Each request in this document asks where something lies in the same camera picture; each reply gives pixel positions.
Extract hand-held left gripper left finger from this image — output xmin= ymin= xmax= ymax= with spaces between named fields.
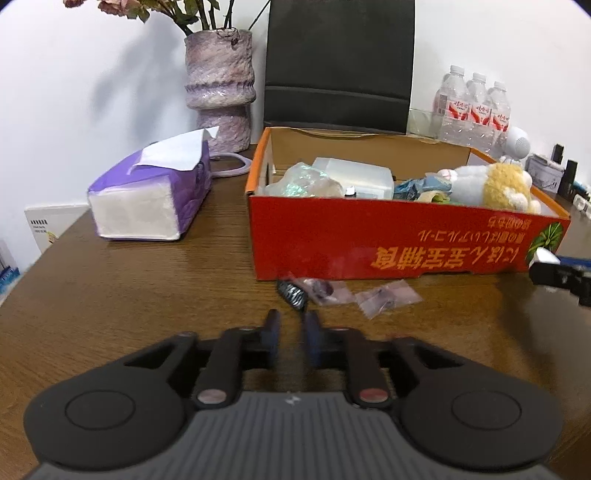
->
xmin=124 ymin=310 xmax=281 ymax=409

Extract white box at wall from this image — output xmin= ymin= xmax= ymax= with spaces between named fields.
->
xmin=24 ymin=205 xmax=90 ymax=254

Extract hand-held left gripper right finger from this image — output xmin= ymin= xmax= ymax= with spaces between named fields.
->
xmin=302 ymin=310 xmax=462 ymax=409

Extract clear glass cup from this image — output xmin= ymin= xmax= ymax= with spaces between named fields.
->
xmin=409 ymin=107 xmax=439 ymax=137

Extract small white boxes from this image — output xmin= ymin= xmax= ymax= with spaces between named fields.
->
xmin=573 ymin=182 xmax=591 ymax=214

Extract translucent white plastic container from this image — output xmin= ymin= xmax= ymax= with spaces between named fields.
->
xmin=311 ymin=157 xmax=395 ymax=200

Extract small clear plastic bag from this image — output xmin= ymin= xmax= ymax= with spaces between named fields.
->
xmin=355 ymin=280 xmax=423 ymax=319
xmin=295 ymin=277 xmax=354 ymax=305

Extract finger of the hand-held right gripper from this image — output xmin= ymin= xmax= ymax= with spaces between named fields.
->
xmin=529 ymin=253 xmax=591 ymax=308

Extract purple tissue pack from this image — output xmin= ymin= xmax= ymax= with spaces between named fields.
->
xmin=88 ymin=126 xmax=220 ymax=241

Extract tall black box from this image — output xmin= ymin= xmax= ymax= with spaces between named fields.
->
xmin=561 ymin=159 xmax=579 ymax=200

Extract purple loop cord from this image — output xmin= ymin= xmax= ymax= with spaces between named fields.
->
xmin=210 ymin=152 xmax=253 ymax=179

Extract blue packet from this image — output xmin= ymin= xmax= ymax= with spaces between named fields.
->
xmin=394 ymin=173 xmax=451 ymax=202

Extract clear water bottle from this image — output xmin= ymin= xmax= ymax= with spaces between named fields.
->
xmin=464 ymin=72 xmax=491 ymax=148
xmin=434 ymin=65 xmax=469 ymax=141
xmin=485 ymin=82 xmax=512 ymax=155

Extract white and yellow plush toy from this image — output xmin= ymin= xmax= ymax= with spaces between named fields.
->
xmin=436 ymin=162 xmax=542 ymax=214

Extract white robot figurine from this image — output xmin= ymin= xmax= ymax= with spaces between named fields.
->
xmin=501 ymin=126 xmax=533 ymax=169

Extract red cardboard box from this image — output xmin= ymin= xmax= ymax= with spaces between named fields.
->
xmin=245 ymin=127 xmax=572 ymax=281

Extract black hair clip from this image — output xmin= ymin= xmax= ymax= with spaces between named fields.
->
xmin=277 ymin=279 xmax=308 ymax=311

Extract purple textured vase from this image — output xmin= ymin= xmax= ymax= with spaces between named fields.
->
xmin=184 ymin=28 xmax=257 ymax=153

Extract dried flower bouquet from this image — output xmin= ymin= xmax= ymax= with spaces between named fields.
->
xmin=63 ymin=0 xmax=222 ymax=37

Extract iridescent plastic bag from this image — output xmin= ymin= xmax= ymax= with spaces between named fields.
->
xmin=265 ymin=162 xmax=347 ymax=198

